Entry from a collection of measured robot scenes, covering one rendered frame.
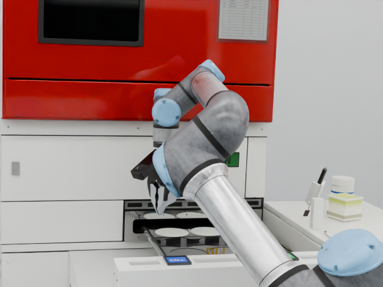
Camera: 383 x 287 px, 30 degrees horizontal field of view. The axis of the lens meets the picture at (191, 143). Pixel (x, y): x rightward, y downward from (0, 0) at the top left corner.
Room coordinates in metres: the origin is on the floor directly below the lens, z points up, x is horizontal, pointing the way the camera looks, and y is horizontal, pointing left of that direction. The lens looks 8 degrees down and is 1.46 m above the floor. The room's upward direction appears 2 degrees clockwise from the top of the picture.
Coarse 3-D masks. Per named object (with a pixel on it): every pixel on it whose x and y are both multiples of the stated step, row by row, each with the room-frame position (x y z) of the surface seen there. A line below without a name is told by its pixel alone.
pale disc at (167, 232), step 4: (164, 228) 2.10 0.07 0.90; (168, 228) 2.10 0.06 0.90; (172, 228) 2.10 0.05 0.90; (176, 228) 2.10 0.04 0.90; (156, 232) 2.05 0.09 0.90; (160, 232) 2.05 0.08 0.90; (164, 232) 2.05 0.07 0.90; (168, 232) 2.05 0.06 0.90; (172, 232) 2.06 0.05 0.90; (176, 232) 2.06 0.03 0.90; (180, 232) 2.06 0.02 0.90; (184, 232) 2.06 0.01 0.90; (188, 232) 2.06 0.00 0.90; (172, 236) 2.01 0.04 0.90; (176, 236) 2.01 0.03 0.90
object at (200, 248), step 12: (156, 228) 2.09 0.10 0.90; (180, 228) 2.11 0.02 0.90; (192, 228) 2.11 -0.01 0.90; (156, 240) 1.96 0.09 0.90; (168, 240) 1.97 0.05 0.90; (180, 240) 1.98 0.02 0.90; (192, 240) 1.98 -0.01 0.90; (204, 240) 1.99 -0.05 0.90; (216, 240) 1.99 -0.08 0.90; (168, 252) 1.85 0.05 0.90; (180, 252) 1.86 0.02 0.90; (192, 252) 1.86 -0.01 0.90; (204, 252) 1.87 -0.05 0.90; (216, 252) 1.87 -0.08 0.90; (228, 252) 1.88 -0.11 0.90
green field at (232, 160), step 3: (234, 153) 2.21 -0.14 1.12; (237, 153) 2.22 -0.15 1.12; (231, 156) 2.21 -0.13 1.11; (234, 156) 2.21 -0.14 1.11; (237, 156) 2.22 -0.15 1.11; (228, 159) 2.21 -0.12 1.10; (231, 159) 2.21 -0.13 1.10; (234, 159) 2.21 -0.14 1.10; (237, 159) 2.22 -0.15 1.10; (225, 162) 2.21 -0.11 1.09; (228, 162) 2.21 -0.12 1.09; (231, 162) 2.21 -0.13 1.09; (234, 162) 2.21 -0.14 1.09; (237, 162) 2.22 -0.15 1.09; (228, 165) 2.21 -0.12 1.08; (231, 165) 2.21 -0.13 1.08; (234, 165) 2.21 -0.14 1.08; (237, 165) 2.22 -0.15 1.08
